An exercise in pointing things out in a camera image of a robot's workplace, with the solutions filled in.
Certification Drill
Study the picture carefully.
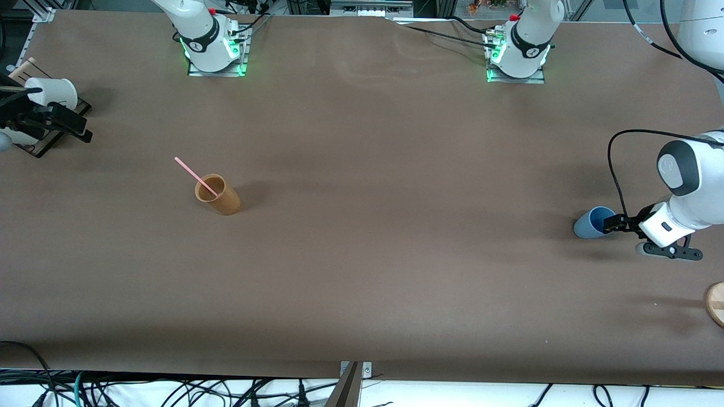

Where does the light wooden stick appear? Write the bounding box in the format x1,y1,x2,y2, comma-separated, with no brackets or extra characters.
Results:
8,57,36,85

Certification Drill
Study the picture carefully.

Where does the grey metal equipment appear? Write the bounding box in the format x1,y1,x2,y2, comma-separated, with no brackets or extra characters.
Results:
330,0,415,18

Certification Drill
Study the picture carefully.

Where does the blue cup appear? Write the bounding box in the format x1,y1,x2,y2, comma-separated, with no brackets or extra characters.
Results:
573,206,617,239

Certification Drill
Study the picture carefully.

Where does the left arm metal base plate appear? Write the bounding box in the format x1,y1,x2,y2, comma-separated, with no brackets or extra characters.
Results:
485,28,546,84

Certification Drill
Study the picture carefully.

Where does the black right base cable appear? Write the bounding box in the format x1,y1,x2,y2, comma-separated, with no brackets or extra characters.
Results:
225,0,273,37

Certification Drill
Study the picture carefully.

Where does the round wooden board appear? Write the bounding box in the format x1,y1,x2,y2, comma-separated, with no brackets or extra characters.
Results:
704,282,724,328

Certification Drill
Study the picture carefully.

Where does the brown wooden cup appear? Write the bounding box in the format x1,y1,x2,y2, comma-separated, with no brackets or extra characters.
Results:
195,174,242,217

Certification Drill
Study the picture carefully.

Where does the aluminium frame profile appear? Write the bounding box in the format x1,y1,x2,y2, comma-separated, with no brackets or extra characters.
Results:
31,0,57,23

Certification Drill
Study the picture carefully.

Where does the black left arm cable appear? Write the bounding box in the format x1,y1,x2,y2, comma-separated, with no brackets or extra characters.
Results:
607,0,724,220

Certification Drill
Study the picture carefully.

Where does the black left base cable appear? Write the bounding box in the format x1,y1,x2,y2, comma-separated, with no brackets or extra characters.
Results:
396,16,501,51

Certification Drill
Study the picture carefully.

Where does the pink chopstick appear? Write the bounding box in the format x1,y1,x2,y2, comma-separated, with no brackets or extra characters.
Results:
174,157,220,197

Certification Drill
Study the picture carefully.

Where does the black base cable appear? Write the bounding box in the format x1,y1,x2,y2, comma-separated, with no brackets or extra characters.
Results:
225,0,273,37
396,16,501,51

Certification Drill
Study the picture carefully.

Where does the dark camera mount bar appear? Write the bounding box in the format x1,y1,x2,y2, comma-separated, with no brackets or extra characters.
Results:
324,362,364,407

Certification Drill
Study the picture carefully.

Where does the black cup rack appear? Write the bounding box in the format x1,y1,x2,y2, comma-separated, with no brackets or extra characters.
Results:
0,59,92,159

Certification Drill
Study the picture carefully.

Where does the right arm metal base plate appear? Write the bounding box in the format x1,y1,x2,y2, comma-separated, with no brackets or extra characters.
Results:
187,23,250,77

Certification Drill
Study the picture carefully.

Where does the white cup with face print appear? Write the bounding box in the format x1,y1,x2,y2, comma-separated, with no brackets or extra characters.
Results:
24,77,78,111

